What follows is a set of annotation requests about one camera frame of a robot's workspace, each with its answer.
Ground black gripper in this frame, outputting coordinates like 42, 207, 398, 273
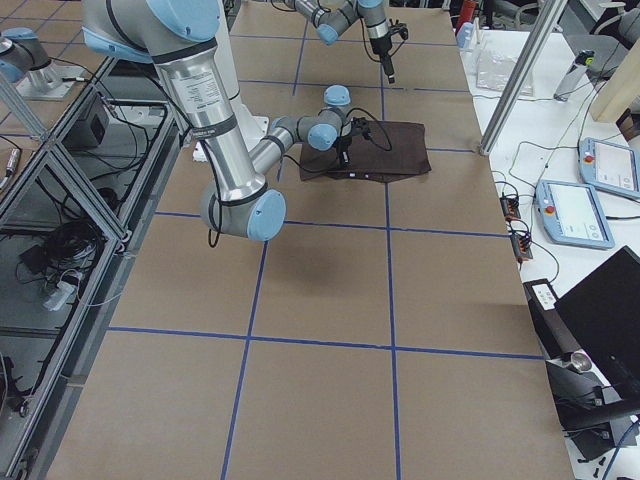
335, 125, 352, 166
368, 24, 395, 84

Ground brown t-shirt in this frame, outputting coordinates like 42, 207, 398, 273
299, 121, 432, 183

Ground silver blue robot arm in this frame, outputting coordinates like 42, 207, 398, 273
270, 0, 406, 84
82, 1, 350, 241

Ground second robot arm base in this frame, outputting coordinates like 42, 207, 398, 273
1, 27, 84, 101

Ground red cylinder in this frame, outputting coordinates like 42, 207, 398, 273
460, 0, 477, 23

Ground clear plastic bag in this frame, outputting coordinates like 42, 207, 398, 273
476, 50, 519, 92

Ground orange black connector board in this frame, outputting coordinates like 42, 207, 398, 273
499, 194, 533, 265

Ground lower teach pendant tablet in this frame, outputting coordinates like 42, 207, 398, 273
535, 180, 615, 250

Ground teach pendant tablet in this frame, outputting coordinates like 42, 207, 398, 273
535, 180, 615, 250
578, 138, 639, 200

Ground wooden beam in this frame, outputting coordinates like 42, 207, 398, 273
590, 41, 640, 122

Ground upper teach pendant tablet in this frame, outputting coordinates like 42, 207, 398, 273
578, 138, 639, 200

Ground black box with label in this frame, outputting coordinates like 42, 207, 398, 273
523, 279, 581, 359

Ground black monitor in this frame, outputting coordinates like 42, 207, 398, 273
556, 246, 639, 398

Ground white power strip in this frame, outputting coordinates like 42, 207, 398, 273
43, 280, 75, 312

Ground silver metal cup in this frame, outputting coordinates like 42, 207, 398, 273
560, 351, 593, 374

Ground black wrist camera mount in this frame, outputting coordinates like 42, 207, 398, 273
349, 117, 371, 140
389, 20, 409, 41

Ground white pedestal column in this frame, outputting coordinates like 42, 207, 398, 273
181, 1, 278, 174

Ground aluminium frame post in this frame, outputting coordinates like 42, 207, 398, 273
479, 0, 568, 156

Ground aluminium frame rack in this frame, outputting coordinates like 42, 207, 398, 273
1, 41, 182, 479

